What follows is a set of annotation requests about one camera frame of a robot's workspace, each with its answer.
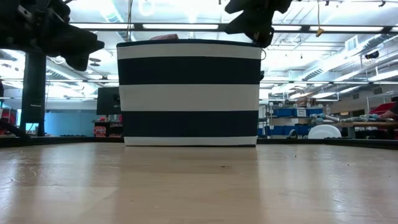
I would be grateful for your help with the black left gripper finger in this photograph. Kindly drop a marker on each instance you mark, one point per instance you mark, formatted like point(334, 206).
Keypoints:
point(74, 40)
point(77, 62)

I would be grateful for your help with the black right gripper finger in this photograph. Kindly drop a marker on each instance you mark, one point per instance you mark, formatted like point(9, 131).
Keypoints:
point(242, 27)
point(237, 6)

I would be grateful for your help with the red toolbox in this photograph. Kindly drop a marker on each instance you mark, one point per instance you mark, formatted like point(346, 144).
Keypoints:
point(9, 118)

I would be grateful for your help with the black aluminium table frame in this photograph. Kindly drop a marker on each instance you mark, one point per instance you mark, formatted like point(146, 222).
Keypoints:
point(357, 143)

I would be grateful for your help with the black overhead frame bar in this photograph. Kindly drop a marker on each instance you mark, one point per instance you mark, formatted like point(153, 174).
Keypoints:
point(222, 27)

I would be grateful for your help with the black ceiling fixture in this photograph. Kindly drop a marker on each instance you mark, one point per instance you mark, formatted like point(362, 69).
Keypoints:
point(372, 55)

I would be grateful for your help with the yellow hanging tag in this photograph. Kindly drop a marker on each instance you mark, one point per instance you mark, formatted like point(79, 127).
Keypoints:
point(319, 31)

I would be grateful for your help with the pink button shirt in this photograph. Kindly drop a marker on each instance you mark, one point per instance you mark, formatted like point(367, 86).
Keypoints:
point(164, 37)

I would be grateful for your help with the black upright column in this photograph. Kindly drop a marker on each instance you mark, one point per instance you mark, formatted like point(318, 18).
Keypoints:
point(33, 93)

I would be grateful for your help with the navy white striped fabric bin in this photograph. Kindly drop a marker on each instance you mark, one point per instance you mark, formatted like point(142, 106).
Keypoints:
point(186, 96)

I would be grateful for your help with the black monitor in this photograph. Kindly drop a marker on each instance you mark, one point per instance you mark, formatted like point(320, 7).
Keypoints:
point(107, 101)

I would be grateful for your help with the blue storage bin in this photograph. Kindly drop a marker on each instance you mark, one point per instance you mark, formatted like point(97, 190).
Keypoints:
point(280, 130)
point(286, 112)

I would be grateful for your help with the wooden work table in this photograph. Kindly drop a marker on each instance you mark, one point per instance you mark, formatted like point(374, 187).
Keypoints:
point(367, 124)

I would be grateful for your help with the white round object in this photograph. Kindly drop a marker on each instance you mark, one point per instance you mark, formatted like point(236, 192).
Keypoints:
point(323, 132)

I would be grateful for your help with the red cloth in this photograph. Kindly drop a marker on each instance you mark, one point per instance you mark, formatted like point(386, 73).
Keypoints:
point(381, 109)

